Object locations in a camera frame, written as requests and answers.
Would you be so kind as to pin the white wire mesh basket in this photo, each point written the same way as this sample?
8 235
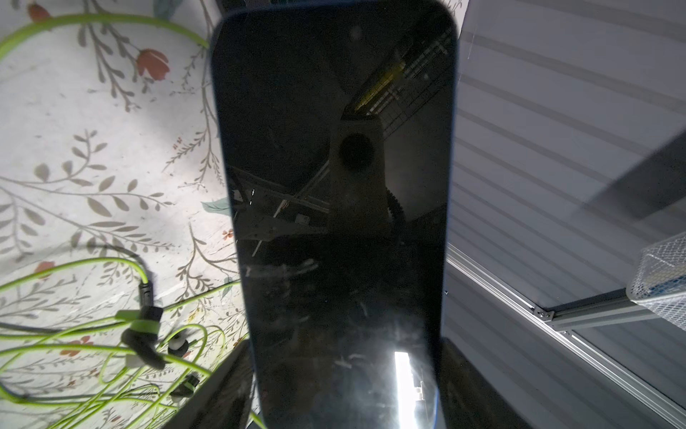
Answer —
659 281

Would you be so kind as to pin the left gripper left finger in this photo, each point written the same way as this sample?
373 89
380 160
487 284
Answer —
224 400

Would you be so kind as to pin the floral table mat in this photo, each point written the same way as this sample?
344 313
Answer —
110 147

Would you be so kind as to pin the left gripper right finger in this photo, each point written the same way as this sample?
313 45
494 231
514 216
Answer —
468 400

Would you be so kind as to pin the black smartphone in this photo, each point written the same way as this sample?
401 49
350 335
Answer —
336 120

